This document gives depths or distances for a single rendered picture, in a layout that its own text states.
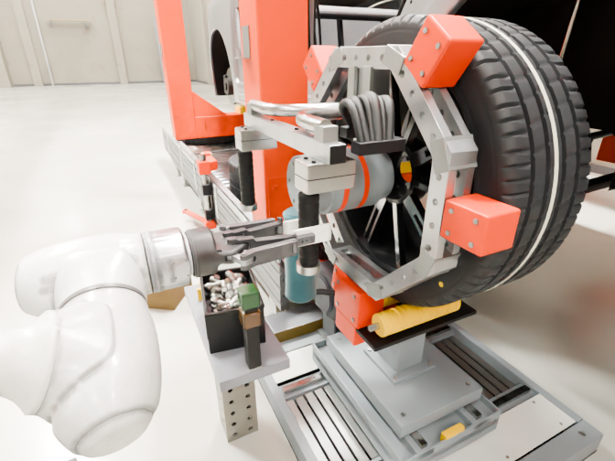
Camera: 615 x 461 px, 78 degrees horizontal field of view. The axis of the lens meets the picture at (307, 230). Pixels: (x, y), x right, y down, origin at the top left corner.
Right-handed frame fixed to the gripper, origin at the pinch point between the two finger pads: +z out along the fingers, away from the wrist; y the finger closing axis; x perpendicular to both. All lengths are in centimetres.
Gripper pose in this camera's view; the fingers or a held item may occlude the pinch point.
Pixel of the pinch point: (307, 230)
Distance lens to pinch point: 66.4
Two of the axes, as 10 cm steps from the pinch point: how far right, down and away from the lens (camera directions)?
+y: 4.4, 3.7, -8.2
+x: 0.0, -9.1, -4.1
